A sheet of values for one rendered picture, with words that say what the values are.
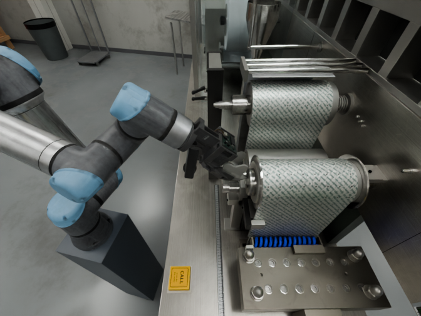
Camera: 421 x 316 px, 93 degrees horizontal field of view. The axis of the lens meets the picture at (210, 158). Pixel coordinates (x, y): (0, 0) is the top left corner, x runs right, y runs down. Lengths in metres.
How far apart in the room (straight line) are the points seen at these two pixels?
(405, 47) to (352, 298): 0.66
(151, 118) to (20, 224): 2.20
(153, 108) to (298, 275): 0.61
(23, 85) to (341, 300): 1.03
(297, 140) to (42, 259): 2.04
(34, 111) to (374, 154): 0.95
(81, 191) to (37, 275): 1.78
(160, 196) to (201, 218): 1.21
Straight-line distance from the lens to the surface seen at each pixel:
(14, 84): 0.73
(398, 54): 0.71
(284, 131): 0.70
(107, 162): 0.44
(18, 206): 2.66
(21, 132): 0.52
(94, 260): 0.93
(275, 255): 0.73
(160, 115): 0.40
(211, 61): 0.71
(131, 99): 0.40
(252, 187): 0.53
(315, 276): 0.75
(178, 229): 0.88
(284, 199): 0.55
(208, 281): 0.81
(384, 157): 0.69
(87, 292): 1.93
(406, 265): 0.69
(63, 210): 0.80
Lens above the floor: 1.70
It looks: 47 degrees down
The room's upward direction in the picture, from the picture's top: straight up
